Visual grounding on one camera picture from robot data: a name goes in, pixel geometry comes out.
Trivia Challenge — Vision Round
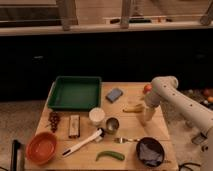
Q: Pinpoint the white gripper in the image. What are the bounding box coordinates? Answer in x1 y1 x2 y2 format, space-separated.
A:
140 104 156 126

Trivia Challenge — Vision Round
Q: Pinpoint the white cup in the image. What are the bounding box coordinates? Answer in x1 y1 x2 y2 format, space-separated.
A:
89 107 105 126

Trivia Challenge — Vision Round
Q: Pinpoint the green chili pepper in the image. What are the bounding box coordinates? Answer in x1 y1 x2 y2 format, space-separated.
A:
95 151 125 161

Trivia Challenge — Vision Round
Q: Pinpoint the yellow banana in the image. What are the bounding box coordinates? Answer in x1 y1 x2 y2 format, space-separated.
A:
123 104 144 113

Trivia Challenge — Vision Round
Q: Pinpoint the red tomato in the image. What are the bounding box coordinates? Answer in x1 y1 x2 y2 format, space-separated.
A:
143 84 152 94

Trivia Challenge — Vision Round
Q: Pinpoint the small metal cup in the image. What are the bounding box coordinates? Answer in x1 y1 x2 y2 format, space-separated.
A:
106 117 119 134

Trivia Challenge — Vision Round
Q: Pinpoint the white handled kitchen tool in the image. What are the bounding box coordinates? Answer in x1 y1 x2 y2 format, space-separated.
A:
62 128 104 157

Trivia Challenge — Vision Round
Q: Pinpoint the wooden brush block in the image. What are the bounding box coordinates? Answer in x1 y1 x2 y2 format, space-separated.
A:
68 115 80 138

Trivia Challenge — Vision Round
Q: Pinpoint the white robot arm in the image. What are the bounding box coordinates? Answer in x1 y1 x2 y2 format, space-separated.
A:
144 76 213 171

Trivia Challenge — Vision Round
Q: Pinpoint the black chair frame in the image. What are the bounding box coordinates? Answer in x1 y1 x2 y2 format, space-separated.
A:
10 139 24 171

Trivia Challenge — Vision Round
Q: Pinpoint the metal fork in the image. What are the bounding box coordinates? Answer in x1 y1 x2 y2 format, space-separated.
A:
114 137 140 144

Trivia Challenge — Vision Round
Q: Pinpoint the bunch of dark grapes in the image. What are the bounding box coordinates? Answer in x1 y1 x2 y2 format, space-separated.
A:
48 112 60 133

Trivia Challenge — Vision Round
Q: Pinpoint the orange bowl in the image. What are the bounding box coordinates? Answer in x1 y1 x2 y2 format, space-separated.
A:
25 132 57 165

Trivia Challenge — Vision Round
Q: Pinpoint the dark bowl with cloth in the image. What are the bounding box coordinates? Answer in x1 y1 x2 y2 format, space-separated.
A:
136 137 165 168

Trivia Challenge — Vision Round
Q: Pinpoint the green plastic tray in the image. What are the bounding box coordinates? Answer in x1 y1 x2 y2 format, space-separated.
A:
47 76 102 111

